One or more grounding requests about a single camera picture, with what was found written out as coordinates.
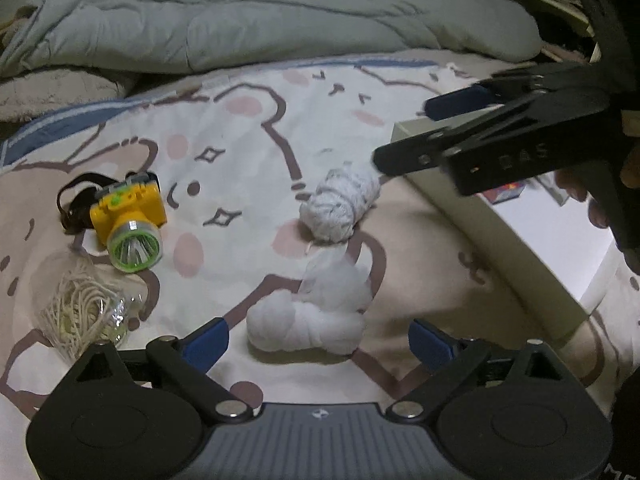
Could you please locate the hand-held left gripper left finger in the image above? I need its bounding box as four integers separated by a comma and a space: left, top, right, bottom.
54, 317, 253, 425

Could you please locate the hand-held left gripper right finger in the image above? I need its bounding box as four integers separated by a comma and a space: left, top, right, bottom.
386, 319, 586, 425

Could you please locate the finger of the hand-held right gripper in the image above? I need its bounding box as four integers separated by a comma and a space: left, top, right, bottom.
423, 62, 609, 122
373, 89, 612, 177

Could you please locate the colourful card box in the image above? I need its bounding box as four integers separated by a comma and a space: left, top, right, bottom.
491, 184, 524, 205

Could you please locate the shallow white cardboard box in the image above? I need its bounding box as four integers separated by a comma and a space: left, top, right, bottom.
391, 119, 620, 356

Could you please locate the white knotted cloth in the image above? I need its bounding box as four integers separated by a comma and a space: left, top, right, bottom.
246, 250, 373, 356

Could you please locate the grey speckled towel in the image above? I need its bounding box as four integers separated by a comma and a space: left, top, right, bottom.
299, 162, 382, 245

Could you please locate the clear bag of rubber bands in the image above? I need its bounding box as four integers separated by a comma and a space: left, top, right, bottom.
31, 252, 151, 362

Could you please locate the yellow headlamp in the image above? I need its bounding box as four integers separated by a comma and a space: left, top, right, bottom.
56, 171, 168, 274

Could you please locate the person's right hand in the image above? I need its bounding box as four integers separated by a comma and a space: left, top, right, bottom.
555, 144, 640, 229

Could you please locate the bear print blanket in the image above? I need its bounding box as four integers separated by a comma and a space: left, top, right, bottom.
0, 50, 640, 480

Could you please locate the grey duvet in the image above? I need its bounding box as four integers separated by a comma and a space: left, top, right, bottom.
0, 0, 544, 79

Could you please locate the beige fluffy blanket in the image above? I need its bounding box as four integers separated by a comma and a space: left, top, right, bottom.
0, 66, 138, 124

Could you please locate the cream wall niche shelf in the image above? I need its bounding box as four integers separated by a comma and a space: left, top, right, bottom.
465, 0, 603, 63

